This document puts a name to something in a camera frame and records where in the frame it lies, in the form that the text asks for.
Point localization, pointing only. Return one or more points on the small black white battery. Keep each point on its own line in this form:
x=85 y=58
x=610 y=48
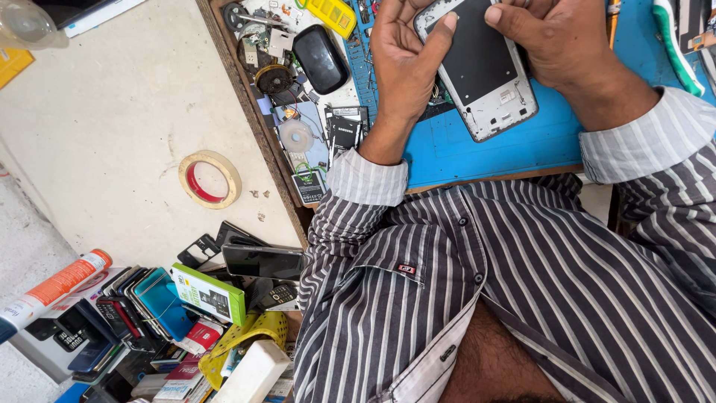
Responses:
x=309 y=187

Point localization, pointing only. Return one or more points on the white flat box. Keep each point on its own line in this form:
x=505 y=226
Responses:
x=100 y=14

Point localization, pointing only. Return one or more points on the glossy black oval case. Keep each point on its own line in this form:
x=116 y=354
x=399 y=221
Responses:
x=320 y=59

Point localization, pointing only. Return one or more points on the black keypad phone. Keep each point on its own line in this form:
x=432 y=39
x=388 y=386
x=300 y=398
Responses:
x=278 y=295

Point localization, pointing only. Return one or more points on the yellow flat packet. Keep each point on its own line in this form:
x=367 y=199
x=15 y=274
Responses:
x=12 y=64

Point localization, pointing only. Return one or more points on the orange white tube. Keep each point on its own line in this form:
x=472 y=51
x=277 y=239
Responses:
x=56 y=288

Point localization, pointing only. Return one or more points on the white plastic block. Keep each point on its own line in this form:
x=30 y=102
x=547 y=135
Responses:
x=251 y=375

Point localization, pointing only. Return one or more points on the white smartphone with back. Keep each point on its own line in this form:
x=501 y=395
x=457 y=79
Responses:
x=481 y=73

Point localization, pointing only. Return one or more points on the green white plastic tool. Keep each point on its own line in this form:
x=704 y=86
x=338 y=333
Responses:
x=674 y=45

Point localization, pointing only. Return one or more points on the grey striped shirt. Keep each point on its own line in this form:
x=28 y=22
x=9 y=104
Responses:
x=531 y=291

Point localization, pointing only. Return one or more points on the blue repair mat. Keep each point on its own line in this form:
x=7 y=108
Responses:
x=503 y=151

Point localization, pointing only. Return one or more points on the black phone battery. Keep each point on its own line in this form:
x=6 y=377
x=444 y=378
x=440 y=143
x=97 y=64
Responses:
x=344 y=134

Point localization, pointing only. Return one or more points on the wooden work tray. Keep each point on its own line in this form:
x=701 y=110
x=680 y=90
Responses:
x=263 y=145

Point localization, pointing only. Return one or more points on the black touchscreen smartphone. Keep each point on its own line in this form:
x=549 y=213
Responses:
x=263 y=262

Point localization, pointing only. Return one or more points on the black phone frame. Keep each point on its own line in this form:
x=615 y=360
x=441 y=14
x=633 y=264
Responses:
x=193 y=254

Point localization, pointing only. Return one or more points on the round black gold speaker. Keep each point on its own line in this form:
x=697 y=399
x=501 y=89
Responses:
x=273 y=79

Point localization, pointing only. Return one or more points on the yellow plastic basket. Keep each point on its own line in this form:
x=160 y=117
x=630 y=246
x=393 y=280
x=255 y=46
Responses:
x=263 y=330

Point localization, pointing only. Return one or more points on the yellow plastic parts box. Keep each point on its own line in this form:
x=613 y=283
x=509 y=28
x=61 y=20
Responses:
x=333 y=14

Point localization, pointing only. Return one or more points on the person's left hand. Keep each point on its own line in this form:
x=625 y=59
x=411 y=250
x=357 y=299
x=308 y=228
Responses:
x=397 y=67

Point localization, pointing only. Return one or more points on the green white carton box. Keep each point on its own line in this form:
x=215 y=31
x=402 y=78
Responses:
x=210 y=294

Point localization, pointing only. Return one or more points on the beige masking tape roll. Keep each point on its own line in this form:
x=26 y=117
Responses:
x=229 y=176

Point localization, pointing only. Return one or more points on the person's right hand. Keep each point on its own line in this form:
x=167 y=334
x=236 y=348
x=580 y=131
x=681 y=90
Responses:
x=559 y=45

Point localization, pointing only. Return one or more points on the white translucent tape spool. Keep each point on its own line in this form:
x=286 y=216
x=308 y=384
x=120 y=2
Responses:
x=296 y=136

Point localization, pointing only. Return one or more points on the white carton with phones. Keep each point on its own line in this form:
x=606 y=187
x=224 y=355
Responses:
x=50 y=336

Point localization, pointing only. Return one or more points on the row of upright phones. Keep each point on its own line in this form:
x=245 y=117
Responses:
x=151 y=305

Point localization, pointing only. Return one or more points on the clear plastic bottle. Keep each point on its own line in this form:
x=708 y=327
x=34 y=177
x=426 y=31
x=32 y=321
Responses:
x=22 y=22

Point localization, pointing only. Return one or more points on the heap of phone parts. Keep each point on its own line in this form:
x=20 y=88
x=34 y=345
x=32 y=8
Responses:
x=263 y=33

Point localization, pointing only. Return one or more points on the red white small carton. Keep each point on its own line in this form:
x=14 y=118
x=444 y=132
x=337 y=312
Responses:
x=204 y=336

